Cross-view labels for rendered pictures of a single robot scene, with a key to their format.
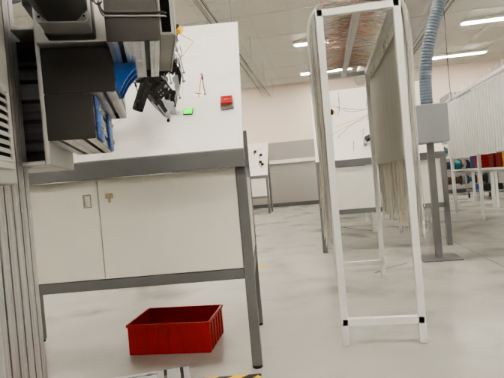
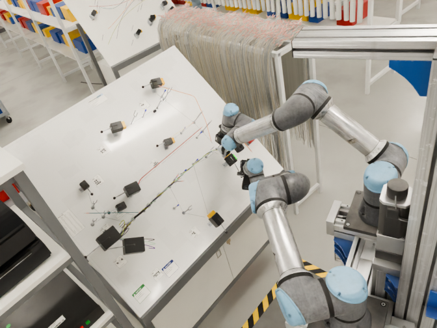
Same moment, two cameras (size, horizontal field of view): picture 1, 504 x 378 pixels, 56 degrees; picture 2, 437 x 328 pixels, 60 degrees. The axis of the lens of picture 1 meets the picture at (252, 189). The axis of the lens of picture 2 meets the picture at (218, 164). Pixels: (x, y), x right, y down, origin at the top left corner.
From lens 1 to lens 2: 2.33 m
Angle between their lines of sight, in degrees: 52
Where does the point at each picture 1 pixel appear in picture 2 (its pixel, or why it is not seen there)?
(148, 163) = (249, 211)
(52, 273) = (209, 301)
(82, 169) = (220, 241)
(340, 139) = (115, 37)
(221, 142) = (271, 172)
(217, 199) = not seen: hidden behind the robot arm
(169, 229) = (255, 232)
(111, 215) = (231, 249)
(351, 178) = not seen: hidden behind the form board
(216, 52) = (193, 89)
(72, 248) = (216, 281)
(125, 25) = not seen: outside the picture
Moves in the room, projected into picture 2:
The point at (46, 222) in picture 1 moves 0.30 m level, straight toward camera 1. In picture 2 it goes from (201, 282) to (253, 289)
